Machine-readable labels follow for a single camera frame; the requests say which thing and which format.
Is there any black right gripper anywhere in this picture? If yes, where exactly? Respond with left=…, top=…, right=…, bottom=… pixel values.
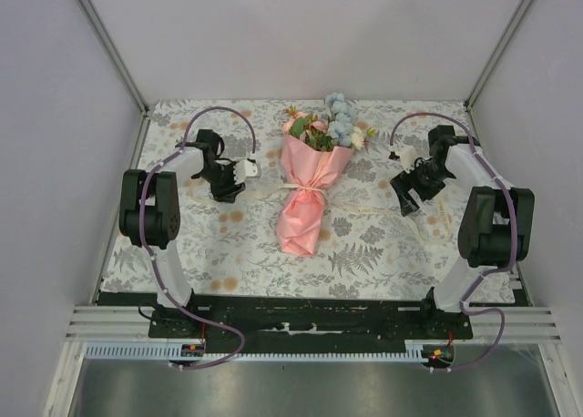
left=389, top=160, right=452, bottom=218

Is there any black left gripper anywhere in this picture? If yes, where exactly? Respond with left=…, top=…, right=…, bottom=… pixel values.
left=197, top=162, right=246, bottom=205

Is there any cream ribbon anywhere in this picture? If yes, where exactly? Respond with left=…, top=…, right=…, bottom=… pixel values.
left=186, top=182, right=458, bottom=247

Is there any orange fake rose stem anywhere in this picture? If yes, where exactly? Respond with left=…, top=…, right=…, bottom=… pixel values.
left=282, top=106, right=318, bottom=140

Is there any pink wrapping paper sheet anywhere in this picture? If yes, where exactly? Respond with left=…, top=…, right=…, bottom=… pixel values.
left=276, top=135, right=354, bottom=257

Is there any blue fake hydrangea stem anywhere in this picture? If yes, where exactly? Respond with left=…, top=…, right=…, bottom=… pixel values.
left=324, top=93, right=356, bottom=147

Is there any pink fake rose stem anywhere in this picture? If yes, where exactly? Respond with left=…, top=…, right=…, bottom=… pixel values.
left=303, top=120, right=333, bottom=152

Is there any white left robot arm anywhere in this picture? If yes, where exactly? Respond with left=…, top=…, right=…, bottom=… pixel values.
left=118, top=129, right=245, bottom=338

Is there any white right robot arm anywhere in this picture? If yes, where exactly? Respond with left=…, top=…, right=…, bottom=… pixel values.
left=391, top=125, right=535, bottom=339

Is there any floral patterned table mat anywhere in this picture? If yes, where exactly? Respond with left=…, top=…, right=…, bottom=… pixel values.
left=100, top=99, right=467, bottom=300

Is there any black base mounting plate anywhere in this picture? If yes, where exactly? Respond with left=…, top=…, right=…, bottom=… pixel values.
left=146, top=295, right=473, bottom=353

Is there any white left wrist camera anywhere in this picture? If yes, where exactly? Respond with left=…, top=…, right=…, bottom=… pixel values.
left=219, top=158, right=261, bottom=185

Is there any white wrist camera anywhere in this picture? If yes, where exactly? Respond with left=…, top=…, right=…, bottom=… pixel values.
left=390, top=145, right=418, bottom=172
left=219, top=158, right=261, bottom=185

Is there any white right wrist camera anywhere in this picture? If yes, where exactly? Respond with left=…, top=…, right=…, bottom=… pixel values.
left=390, top=145, right=418, bottom=172

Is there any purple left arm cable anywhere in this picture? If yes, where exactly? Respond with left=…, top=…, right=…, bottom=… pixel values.
left=138, top=106, right=257, bottom=371

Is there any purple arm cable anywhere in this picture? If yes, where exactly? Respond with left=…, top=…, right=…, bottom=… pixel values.
left=138, top=106, right=257, bottom=371
left=389, top=111, right=520, bottom=375

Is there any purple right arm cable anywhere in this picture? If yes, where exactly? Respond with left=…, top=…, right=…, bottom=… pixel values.
left=389, top=111, right=520, bottom=375

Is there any white slotted cable duct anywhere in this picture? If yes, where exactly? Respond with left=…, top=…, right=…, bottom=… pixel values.
left=85, top=341, right=432, bottom=363

